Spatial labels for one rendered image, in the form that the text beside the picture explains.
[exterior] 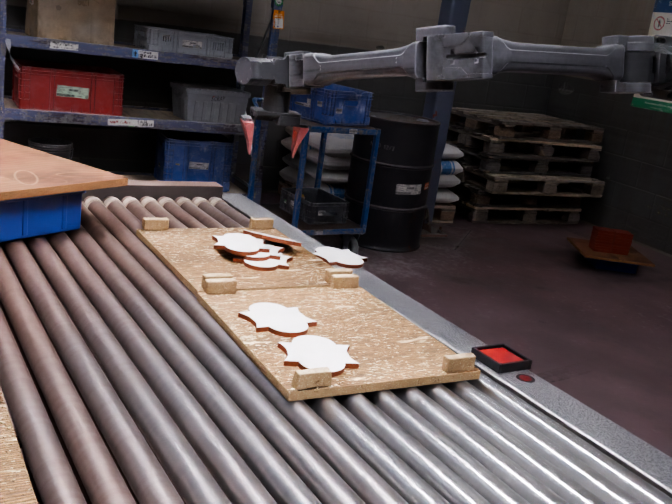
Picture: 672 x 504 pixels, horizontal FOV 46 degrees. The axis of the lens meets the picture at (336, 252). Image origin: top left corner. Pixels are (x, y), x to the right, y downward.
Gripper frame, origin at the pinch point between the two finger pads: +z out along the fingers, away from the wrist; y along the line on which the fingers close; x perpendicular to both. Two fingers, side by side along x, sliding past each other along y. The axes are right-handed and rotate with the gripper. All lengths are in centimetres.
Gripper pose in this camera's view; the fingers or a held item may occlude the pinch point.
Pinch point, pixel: (271, 152)
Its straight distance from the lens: 177.0
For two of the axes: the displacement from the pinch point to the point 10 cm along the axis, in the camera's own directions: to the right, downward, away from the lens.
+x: -2.6, -3.1, 9.1
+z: -1.3, 9.5, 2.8
